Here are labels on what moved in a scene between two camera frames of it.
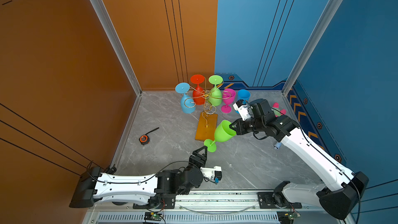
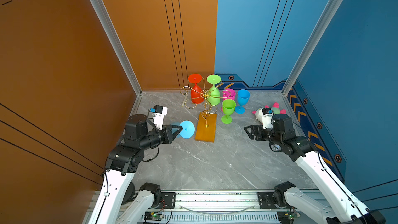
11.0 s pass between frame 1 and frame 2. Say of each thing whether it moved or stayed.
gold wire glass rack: stayed
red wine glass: stayed
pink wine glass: stayed
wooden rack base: stayed
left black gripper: moved
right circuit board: stayed
